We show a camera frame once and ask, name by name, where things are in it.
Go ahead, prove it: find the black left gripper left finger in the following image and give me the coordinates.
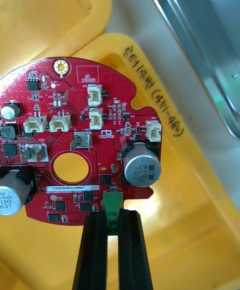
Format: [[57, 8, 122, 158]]
[[71, 211, 109, 290]]

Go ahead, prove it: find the steel tray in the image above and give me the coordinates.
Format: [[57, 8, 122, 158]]
[[136, 0, 240, 139]]

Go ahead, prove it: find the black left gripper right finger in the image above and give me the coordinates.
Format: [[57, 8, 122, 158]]
[[117, 208, 154, 290]]

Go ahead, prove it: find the round red circuit board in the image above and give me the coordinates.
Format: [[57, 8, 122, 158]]
[[0, 56, 164, 236]]

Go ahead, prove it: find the yellow-orange plastic bin with handwriting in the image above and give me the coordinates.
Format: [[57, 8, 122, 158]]
[[0, 32, 240, 290]]

